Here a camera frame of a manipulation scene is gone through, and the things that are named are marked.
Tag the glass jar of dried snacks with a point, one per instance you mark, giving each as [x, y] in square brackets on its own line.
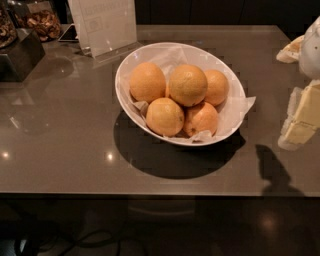
[38, 15]

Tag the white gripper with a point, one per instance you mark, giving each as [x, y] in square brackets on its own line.
[311, 53]

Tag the white oval bowl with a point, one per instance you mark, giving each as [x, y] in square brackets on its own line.
[124, 96]

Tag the glass jar far left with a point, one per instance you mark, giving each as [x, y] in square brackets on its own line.
[8, 33]

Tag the dark smartphone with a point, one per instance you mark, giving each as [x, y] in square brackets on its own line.
[69, 34]

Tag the clear acrylic sign holder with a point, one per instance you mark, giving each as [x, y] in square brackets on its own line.
[106, 29]

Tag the orange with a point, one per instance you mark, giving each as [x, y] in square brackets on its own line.
[187, 85]
[199, 118]
[165, 117]
[218, 87]
[147, 82]

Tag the dark square box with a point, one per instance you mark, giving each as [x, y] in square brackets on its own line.
[21, 57]

